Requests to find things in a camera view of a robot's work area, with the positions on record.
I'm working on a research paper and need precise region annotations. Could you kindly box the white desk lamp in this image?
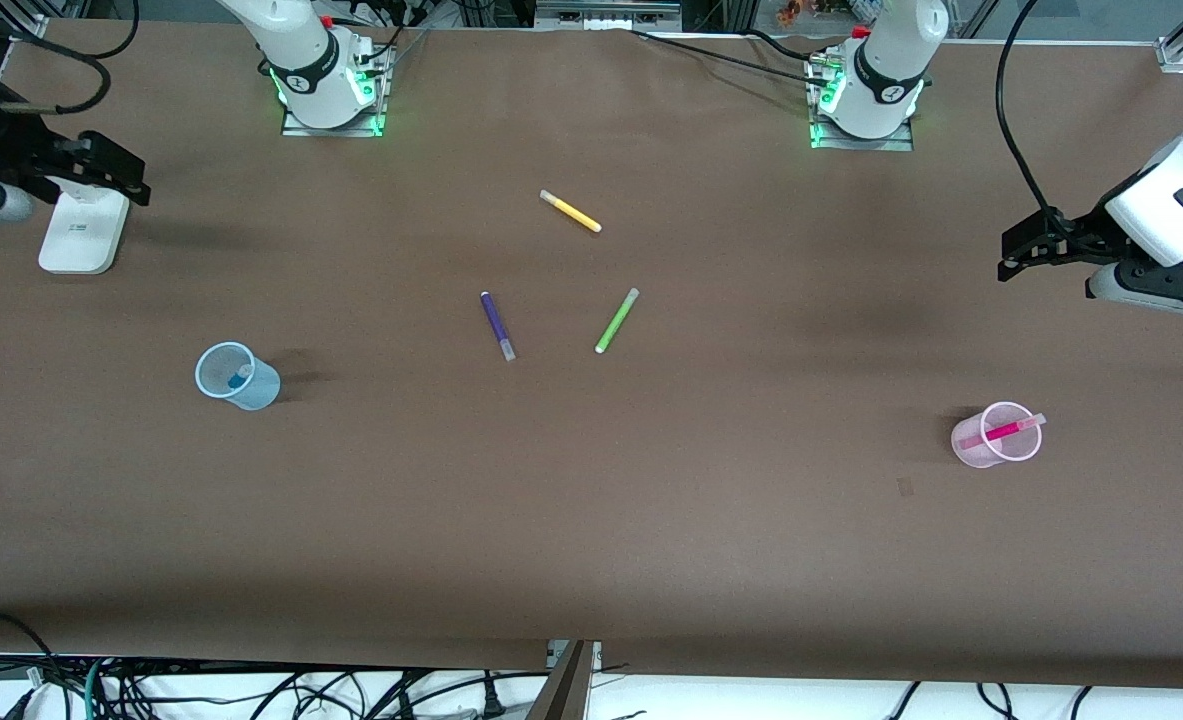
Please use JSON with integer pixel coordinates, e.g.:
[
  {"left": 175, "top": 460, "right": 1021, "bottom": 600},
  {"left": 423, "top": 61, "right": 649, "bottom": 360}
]
[{"left": 39, "top": 180, "right": 130, "bottom": 275}]

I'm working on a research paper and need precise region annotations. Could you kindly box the black curved floor cable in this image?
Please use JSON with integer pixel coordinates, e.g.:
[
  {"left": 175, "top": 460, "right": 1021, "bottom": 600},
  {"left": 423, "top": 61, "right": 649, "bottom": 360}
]
[{"left": 0, "top": 610, "right": 54, "bottom": 663}]

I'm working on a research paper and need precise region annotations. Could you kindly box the translucent pink cup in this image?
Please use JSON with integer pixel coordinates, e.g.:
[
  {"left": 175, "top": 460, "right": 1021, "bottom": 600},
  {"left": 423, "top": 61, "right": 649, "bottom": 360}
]
[{"left": 950, "top": 401, "right": 1044, "bottom": 469}]

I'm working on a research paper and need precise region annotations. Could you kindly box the pink marker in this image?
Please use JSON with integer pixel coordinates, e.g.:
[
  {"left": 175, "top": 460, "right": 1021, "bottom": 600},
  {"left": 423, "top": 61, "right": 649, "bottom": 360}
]
[{"left": 959, "top": 413, "right": 1048, "bottom": 451}]

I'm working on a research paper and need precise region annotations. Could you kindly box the long black tabletop cable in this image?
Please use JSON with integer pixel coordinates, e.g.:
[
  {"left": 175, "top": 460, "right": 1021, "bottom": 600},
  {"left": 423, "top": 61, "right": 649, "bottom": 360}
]
[{"left": 631, "top": 30, "right": 832, "bottom": 86}]

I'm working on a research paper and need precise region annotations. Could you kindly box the grey background box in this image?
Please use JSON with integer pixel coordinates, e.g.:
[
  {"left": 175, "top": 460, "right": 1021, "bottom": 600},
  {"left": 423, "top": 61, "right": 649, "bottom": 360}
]
[{"left": 536, "top": 0, "right": 682, "bottom": 31}]

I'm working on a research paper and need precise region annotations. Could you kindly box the translucent blue cup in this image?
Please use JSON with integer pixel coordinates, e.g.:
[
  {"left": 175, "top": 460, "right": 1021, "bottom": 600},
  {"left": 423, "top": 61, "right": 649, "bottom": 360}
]
[{"left": 194, "top": 341, "right": 281, "bottom": 411}]

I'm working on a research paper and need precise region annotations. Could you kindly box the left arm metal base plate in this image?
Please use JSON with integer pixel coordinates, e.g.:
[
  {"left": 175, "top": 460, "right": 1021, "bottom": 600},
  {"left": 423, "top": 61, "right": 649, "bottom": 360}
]
[{"left": 806, "top": 50, "right": 914, "bottom": 151}]

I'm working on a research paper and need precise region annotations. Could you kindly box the brown wooden table support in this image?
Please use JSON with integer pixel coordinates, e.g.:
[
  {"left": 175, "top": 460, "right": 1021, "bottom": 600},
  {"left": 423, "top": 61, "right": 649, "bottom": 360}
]
[{"left": 526, "top": 640, "right": 597, "bottom": 720}]

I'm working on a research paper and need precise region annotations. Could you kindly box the yellow marker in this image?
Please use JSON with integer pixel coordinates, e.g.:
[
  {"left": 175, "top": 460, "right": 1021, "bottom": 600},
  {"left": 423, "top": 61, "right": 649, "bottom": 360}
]
[{"left": 539, "top": 189, "right": 603, "bottom": 234}]

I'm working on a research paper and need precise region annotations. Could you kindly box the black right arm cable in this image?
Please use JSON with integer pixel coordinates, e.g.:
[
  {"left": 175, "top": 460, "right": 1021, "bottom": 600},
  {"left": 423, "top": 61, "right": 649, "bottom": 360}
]
[{"left": 0, "top": 0, "right": 142, "bottom": 116}]

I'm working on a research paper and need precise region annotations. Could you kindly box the purple marker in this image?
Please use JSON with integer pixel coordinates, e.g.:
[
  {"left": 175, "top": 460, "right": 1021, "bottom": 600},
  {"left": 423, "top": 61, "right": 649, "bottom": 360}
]
[{"left": 480, "top": 291, "right": 517, "bottom": 362}]

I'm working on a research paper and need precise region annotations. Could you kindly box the short black tabletop cable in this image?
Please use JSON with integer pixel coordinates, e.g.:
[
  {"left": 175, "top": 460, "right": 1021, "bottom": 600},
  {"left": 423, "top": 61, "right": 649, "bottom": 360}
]
[{"left": 746, "top": 30, "right": 814, "bottom": 63}]

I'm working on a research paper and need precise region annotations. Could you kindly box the green marker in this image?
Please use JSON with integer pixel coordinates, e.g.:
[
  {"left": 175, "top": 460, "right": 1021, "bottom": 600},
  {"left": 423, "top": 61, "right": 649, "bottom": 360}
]
[{"left": 594, "top": 288, "right": 641, "bottom": 355}]

